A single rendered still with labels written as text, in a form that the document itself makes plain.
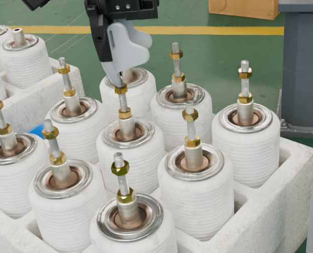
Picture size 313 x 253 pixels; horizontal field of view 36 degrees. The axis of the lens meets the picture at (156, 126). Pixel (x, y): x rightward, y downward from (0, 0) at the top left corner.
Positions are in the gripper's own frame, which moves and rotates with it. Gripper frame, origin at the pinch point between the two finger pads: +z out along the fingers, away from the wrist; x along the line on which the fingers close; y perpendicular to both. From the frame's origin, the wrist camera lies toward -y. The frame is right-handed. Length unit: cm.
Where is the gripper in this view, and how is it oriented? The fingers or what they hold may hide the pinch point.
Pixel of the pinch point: (113, 75)
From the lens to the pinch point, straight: 63.1
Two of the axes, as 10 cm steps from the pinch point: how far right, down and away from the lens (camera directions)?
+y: 9.9, -0.5, -1.2
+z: 1.1, 8.2, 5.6
